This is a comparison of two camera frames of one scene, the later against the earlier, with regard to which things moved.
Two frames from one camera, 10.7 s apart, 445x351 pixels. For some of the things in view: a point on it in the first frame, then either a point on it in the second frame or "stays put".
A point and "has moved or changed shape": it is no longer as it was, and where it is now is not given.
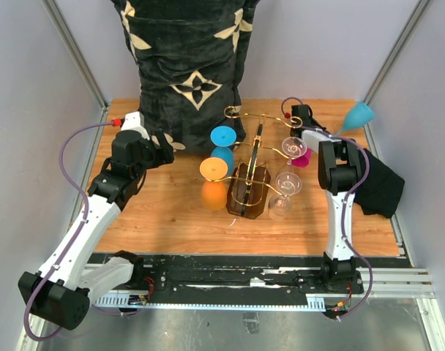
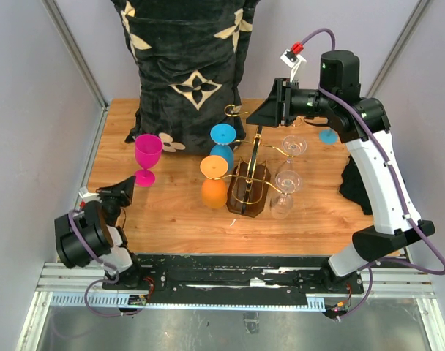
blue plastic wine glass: [222, 138] stays put
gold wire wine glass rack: [249, 186] stays put
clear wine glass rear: [292, 148] stays put
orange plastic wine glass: [214, 189] stays put
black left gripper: [162, 155] → [122, 191]
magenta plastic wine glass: [302, 161] has moved or changed shape
